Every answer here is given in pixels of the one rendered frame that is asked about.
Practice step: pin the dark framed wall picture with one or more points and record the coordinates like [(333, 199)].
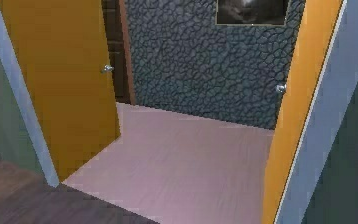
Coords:
[(252, 11)]

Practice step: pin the orange room door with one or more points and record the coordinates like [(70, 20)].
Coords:
[(297, 116), (60, 83)]

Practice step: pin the dark brown room door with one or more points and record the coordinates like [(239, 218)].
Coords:
[(117, 50)]

